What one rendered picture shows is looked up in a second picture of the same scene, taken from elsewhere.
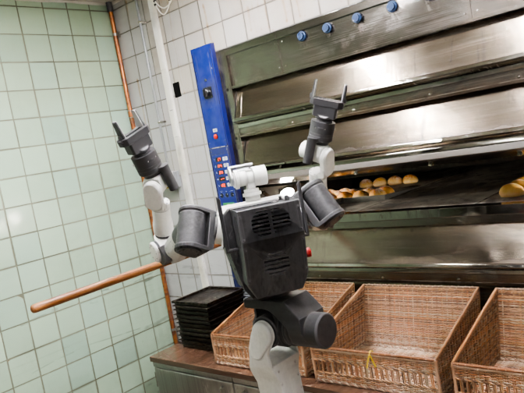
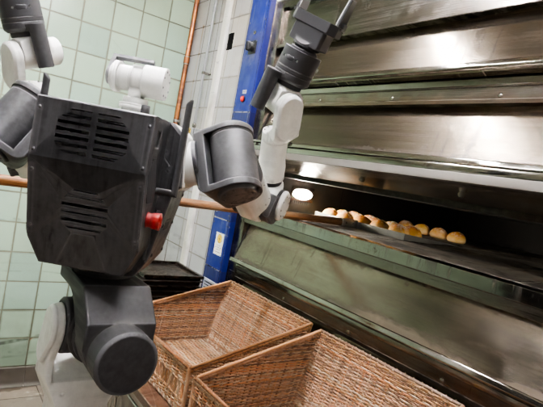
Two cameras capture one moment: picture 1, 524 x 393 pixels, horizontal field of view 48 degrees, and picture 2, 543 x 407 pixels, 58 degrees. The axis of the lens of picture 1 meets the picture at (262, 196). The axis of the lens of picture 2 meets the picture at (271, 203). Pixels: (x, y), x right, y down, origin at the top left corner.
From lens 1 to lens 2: 1.16 m
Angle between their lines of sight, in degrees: 11
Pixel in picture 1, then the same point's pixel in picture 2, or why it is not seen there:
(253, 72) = not seen: hidden behind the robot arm
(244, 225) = (43, 123)
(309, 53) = (368, 15)
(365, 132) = (395, 132)
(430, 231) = (430, 296)
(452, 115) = (524, 133)
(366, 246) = (343, 282)
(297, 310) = (98, 309)
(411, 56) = (494, 35)
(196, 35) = not seen: outside the picture
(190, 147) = (220, 107)
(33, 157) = not seen: hidden behind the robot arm
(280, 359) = (79, 375)
